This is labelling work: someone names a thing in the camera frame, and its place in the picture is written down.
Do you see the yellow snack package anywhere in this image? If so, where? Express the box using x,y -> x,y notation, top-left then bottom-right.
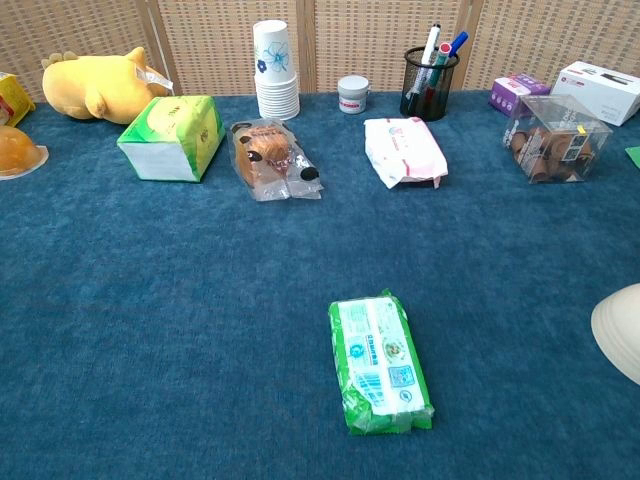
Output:
0,72 -> 36,127

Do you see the pink white wet wipes pack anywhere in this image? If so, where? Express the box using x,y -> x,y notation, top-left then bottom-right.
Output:
363,116 -> 449,190

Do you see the green wet wipes pack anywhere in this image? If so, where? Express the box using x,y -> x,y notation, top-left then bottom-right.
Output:
327,288 -> 435,436

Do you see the small white jar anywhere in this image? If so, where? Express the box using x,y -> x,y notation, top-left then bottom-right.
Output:
337,74 -> 370,115

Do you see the stack of floral paper cups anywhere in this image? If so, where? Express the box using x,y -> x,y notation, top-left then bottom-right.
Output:
252,19 -> 301,122

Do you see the black mesh pen holder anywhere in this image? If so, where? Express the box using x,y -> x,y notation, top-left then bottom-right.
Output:
399,46 -> 460,122

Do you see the green tissue pack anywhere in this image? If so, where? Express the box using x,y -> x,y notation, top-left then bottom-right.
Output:
116,94 -> 227,183

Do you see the woven folding screen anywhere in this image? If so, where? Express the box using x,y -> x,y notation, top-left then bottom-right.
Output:
0,0 -> 640,104

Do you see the green marker red cap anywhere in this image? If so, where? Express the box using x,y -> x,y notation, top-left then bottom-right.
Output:
424,42 -> 453,101

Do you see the white marker black cap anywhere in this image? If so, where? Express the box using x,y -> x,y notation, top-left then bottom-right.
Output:
405,23 -> 442,101

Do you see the blue marker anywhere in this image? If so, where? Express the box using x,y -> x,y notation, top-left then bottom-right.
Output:
447,31 -> 470,59

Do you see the small purple box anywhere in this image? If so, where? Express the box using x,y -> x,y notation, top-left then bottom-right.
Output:
488,73 -> 551,118

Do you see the clear box of brown snacks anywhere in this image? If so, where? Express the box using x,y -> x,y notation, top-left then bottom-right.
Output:
502,93 -> 614,185

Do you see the yellow plush toy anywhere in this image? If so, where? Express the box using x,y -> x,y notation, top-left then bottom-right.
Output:
41,46 -> 175,125

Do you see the orange jelly cup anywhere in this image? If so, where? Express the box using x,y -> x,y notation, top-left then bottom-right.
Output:
0,125 -> 50,181

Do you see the white cardboard box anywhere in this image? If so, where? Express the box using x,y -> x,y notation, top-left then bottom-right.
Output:
550,60 -> 640,128

